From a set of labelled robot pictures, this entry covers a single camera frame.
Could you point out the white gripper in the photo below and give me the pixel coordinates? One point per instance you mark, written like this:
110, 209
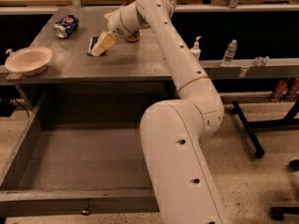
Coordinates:
114, 24

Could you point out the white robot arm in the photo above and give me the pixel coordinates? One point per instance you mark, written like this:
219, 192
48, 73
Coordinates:
171, 130

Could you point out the grey open top drawer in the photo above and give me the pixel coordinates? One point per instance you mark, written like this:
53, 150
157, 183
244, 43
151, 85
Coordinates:
79, 155

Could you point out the crushed gold soda can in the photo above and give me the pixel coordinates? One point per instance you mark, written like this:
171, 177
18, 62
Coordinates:
133, 37

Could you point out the crushed blue pepsi can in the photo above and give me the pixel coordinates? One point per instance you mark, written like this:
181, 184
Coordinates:
66, 26

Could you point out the grey metal cabinet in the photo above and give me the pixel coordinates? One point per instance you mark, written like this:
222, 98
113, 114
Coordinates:
85, 92

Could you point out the white paper bowl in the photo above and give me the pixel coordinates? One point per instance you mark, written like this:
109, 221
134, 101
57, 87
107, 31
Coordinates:
28, 61

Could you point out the white pump lotion bottle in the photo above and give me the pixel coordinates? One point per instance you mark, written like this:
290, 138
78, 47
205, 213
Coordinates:
195, 49

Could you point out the crumpled clear plastic wrapper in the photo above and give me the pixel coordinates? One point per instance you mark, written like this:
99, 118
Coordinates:
261, 61

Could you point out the orange spray bottles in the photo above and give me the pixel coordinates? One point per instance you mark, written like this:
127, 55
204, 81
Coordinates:
284, 89

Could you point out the black rolling stand base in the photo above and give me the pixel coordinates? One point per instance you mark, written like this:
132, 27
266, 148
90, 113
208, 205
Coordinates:
288, 122

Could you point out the grey metal shelf rail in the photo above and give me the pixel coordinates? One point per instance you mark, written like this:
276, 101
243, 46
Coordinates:
246, 69

